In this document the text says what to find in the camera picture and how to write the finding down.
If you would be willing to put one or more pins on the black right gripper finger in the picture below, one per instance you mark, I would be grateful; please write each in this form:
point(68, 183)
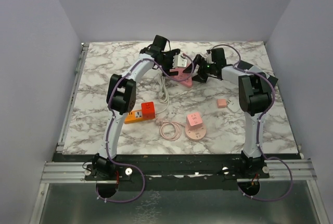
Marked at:
point(193, 64)
point(200, 78)

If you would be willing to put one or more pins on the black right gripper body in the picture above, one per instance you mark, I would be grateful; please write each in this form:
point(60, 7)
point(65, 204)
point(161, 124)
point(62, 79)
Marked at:
point(205, 68)

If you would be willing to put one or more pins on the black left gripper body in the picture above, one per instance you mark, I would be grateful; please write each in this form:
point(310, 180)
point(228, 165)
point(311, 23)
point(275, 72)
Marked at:
point(166, 62)

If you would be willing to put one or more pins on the pink triangular power strip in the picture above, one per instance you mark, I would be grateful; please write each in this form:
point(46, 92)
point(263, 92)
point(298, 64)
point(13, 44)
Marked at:
point(184, 79)

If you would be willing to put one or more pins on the round pink power strip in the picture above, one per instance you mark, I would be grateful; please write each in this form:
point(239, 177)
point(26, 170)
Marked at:
point(196, 134)

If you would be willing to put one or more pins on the orange power strip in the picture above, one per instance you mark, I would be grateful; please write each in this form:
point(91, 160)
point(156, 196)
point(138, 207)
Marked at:
point(134, 116)

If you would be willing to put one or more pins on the pink cube socket adapter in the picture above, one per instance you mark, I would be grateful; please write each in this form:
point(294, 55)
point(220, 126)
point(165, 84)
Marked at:
point(194, 120)

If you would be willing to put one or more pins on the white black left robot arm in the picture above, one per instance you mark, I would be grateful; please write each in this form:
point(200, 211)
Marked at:
point(121, 98)

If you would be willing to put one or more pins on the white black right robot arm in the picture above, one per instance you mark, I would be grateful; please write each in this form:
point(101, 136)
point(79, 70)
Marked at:
point(256, 95)

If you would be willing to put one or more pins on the white usb charger plug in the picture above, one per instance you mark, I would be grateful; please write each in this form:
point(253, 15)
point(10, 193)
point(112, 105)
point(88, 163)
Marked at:
point(233, 106)

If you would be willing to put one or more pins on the small pink charger adapter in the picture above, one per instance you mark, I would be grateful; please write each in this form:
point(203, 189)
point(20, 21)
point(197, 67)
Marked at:
point(221, 103)

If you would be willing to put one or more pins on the black flat box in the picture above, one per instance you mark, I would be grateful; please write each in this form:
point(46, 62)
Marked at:
point(246, 66)

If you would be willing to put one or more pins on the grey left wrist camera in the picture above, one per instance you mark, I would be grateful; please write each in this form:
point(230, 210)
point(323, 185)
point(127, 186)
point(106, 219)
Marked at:
point(179, 61)

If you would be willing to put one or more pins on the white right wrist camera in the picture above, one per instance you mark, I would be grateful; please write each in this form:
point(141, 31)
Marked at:
point(209, 58)

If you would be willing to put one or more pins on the white grey network switch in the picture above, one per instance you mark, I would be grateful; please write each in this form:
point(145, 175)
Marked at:
point(256, 69)

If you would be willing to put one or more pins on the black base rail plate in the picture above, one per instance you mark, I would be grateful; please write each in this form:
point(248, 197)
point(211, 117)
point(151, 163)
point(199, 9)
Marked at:
point(164, 172)

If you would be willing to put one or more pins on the aluminium frame rail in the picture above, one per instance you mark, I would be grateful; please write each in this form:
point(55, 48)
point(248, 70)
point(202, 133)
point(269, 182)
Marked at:
point(249, 187)

